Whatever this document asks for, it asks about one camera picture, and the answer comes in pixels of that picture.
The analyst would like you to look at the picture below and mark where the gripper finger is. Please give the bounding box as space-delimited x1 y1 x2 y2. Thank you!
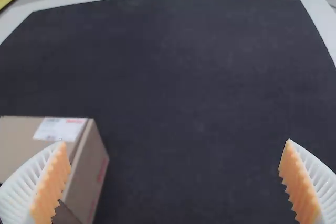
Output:
278 138 336 224
0 141 72 224

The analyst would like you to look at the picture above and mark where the cardboard box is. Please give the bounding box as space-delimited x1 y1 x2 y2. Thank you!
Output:
0 115 110 224

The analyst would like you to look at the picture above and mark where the black mat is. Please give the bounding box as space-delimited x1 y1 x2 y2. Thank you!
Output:
0 0 336 224

